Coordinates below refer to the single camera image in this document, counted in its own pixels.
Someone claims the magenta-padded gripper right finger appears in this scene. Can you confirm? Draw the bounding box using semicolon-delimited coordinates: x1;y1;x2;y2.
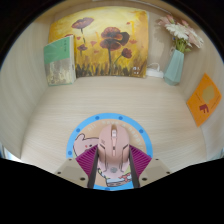
128;144;173;189

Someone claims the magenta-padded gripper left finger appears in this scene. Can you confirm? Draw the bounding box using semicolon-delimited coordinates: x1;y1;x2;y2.
54;144;100;190

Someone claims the pink computer mouse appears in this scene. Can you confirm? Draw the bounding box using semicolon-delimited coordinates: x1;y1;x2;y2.
97;124;131;174

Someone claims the round blue-rimmed cartoon mouse pad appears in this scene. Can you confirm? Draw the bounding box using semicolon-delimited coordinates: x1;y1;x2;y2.
65;112;154;192

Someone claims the orange-covered book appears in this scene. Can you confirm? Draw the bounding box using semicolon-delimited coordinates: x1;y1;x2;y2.
186;72;223;128

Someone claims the pale teal faceted vase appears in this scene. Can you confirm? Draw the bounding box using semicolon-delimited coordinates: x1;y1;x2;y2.
163;48;185;86

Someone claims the green-covered book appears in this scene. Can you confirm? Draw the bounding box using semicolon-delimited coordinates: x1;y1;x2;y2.
43;34;77;87

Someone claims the yellow poppy flower painting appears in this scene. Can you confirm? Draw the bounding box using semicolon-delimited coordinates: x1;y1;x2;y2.
48;9;150;79

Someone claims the white and pink flower bouquet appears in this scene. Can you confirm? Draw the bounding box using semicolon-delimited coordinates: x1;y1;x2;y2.
156;13;205;54

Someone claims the white power strip with cable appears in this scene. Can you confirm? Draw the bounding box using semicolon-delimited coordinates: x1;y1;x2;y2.
145;62;166;79

